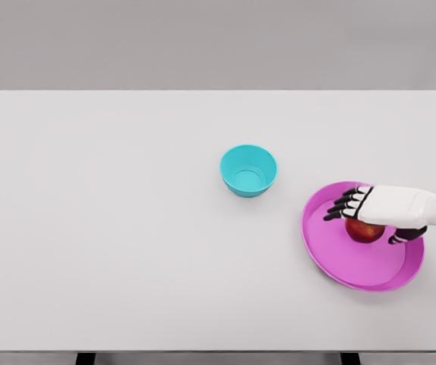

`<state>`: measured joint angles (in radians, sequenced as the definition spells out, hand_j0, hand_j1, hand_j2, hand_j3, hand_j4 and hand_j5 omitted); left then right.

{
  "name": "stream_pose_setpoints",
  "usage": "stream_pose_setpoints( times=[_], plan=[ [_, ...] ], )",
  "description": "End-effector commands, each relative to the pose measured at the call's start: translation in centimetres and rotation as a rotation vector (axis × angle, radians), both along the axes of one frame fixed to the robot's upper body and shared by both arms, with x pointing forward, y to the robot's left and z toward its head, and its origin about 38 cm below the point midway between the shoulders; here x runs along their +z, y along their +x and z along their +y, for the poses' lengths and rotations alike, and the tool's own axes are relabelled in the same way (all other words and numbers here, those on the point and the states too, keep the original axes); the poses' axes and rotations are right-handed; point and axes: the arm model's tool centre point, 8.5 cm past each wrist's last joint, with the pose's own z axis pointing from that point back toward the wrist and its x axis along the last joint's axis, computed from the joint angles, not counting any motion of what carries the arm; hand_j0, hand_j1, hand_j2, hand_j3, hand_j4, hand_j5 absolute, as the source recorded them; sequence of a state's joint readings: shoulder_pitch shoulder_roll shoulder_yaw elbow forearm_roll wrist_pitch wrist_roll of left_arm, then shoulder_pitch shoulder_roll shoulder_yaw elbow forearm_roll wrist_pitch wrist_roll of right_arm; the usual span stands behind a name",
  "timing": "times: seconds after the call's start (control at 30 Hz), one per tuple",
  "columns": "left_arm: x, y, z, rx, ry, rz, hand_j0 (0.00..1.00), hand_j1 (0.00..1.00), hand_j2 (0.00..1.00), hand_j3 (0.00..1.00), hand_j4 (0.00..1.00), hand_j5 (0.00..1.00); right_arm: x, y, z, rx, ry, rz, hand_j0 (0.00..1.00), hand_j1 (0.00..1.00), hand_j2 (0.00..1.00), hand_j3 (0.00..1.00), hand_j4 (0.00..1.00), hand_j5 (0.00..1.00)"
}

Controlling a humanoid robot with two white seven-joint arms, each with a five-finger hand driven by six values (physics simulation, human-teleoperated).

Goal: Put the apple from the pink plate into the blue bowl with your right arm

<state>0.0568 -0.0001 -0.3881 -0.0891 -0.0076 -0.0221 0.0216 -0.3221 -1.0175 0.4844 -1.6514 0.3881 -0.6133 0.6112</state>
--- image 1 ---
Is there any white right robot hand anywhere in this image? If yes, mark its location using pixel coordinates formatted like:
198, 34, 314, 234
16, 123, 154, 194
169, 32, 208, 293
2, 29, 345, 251
323, 184, 436, 246

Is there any red apple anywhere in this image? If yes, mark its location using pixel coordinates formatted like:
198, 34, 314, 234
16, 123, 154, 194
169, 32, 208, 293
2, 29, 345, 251
345, 217, 387, 244

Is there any pink plate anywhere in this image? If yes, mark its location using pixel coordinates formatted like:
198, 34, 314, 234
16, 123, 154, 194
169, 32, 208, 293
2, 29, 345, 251
300, 181, 425, 294

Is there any blue bowl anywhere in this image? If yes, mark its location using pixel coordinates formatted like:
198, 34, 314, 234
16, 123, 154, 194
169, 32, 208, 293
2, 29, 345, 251
219, 144, 279, 198

